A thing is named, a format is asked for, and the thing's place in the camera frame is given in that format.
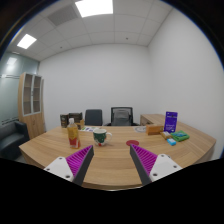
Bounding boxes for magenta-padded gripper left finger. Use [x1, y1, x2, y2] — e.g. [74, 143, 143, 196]
[43, 144, 95, 187]

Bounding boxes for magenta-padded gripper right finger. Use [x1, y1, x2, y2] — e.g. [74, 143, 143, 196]
[129, 144, 183, 186]

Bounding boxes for amber drink bottle white cap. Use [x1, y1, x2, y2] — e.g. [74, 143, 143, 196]
[66, 117, 82, 150]

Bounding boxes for flat round red coaster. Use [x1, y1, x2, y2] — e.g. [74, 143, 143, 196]
[125, 139, 140, 147]

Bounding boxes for green and white mug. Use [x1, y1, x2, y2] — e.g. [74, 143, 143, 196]
[92, 128, 113, 147]

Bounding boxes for tan small packet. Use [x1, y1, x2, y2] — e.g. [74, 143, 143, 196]
[159, 130, 172, 140]

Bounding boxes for round white printed disc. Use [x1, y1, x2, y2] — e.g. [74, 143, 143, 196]
[134, 125, 148, 133]

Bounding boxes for orange cardboard box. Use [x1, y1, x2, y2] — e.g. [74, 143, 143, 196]
[145, 123, 165, 136]

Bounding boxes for white printed leaflet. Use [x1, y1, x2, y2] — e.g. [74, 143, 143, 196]
[80, 125, 100, 133]

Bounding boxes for green flat packet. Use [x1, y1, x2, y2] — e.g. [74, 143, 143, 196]
[170, 130, 190, 143]

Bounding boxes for dark brown printed carton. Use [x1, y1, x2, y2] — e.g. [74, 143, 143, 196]
[59, 114, 70, 129]

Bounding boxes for wooden side desk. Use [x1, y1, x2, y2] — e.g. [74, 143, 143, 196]
[139, 113, 167, 127]

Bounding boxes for black carton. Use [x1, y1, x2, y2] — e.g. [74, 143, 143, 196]
[68, 112, 84, 122]

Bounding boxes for dark padded office chair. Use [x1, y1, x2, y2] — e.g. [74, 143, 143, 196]
[84, 108, 104, 127]

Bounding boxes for purple stand-up pouch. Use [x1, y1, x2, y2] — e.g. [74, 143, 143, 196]
[164, 111, 179, 134]

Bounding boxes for grey mesh office chair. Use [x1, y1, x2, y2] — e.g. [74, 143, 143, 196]
[105, 106, 139, 127]

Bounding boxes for black sofa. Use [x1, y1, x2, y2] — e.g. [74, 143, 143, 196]
[0, 120, 30, 161]

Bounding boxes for wooden shelf cabinet glass doors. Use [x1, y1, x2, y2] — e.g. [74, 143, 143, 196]
[17, 72, 46, 140]

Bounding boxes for small rectangular ceiling light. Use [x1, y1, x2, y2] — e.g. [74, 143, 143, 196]
[16, 33, 38, 50]

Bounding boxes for grey ceiling air vent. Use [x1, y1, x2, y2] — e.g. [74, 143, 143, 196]
[46, 3, 80, 27]

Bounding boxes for large rectangular ceiling light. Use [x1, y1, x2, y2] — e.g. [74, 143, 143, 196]
[74, 0, 114, 18]

